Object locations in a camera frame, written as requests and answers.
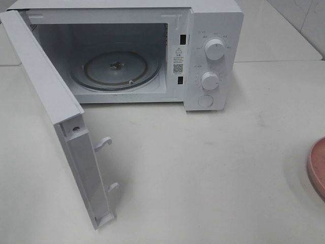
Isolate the round white door button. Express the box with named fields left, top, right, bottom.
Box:
left=198, top=95, right=213, bottom=107

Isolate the white timer knob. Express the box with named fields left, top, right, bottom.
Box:
left=201, top=72, right=219, bottom=90

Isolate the pink round plate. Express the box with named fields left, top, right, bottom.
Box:
left=307, top=137, right=324, bottom=200

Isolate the white microwave door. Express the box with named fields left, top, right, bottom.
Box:
left=1, top=10, right=119, bottom=229

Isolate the glass turntable plate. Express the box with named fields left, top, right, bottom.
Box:
left=70, top=50, right=161, bottom=92

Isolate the white warning label sticker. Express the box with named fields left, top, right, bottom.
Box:
left=171, top=45, right=186, bottom=75

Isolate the white microwave oven body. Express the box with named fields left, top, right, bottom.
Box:
left=5, top=1, right=244, bottom=111

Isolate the upper white power knob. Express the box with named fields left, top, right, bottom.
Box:
left=204, top=37, right=226, bottom=60

